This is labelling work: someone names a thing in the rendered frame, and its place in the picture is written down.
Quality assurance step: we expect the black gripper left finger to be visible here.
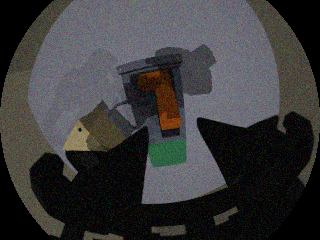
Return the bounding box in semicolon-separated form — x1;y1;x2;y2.
65;127;149;204

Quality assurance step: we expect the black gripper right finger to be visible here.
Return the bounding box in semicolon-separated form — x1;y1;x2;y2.
196;115;279;187

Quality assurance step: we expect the orange l-shaped part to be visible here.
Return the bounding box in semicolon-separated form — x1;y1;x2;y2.
137;69;181;131

